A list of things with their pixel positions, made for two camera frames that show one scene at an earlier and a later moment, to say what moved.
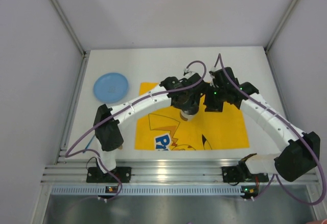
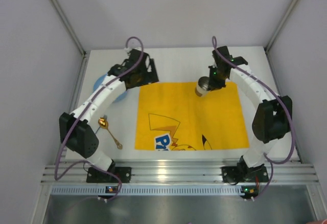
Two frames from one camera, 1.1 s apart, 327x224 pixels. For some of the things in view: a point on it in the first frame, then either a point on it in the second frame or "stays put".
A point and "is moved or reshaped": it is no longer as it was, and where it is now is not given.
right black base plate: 234,174 stays put
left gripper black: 189,109 to 152,70
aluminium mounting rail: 157,172 stays put
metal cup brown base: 186,116 is moved or reshaped
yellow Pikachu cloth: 161,127 stays put
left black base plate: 94,175 stays put
